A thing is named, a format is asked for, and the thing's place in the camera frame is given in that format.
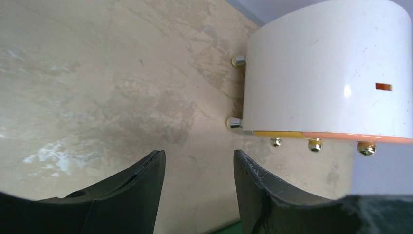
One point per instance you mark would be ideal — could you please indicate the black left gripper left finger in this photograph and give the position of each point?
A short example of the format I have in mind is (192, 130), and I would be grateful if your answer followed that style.
(124, 203)

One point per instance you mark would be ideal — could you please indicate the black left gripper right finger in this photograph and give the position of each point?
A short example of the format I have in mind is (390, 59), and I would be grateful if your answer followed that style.
(269, 205)

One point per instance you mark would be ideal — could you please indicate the green jewelry box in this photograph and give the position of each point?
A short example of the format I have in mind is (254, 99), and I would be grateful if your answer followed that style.
(235, 228)

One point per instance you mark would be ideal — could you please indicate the white drawer cabinet orange yellow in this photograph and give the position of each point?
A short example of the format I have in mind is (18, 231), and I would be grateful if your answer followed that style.
(338, 69)

